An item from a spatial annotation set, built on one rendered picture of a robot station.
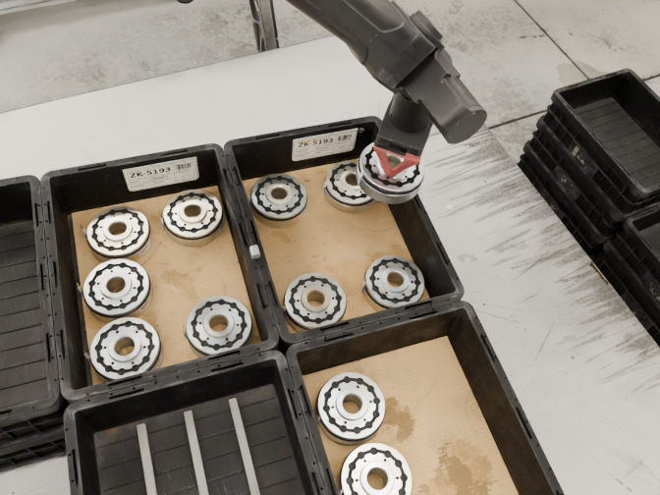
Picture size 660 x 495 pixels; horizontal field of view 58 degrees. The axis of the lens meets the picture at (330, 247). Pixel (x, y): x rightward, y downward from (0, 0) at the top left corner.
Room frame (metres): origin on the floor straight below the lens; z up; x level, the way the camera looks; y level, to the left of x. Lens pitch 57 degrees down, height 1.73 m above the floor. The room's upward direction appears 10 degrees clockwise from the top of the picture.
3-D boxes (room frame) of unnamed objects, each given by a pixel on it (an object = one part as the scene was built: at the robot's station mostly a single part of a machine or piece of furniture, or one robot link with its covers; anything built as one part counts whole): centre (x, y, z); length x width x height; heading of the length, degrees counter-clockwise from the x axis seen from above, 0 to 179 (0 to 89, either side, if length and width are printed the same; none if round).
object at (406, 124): (0.61, -0.08, 1.16); 0.10 x 0.07 x 0.07; 170
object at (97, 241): (0.51, 0.36, 0.86); 0.10 x 0.10 x 0.01
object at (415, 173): (0.61, -0.07, 1.04); 0.10 x 0.10 x 0.01
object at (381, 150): (0.60, -0.07, 1.09); 0.07 x 0.07 x 0.09; 80
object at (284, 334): (0.58, 0.00, 0.92); 0.40 x 0.30 x 0.02; 27
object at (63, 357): (0.44, 0.27, 0.92); 0.40 x 0.30 x 0.02; 27
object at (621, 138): (1.30, -0.78, 0.37); 0.40 x 0.30 x 0.45; 34
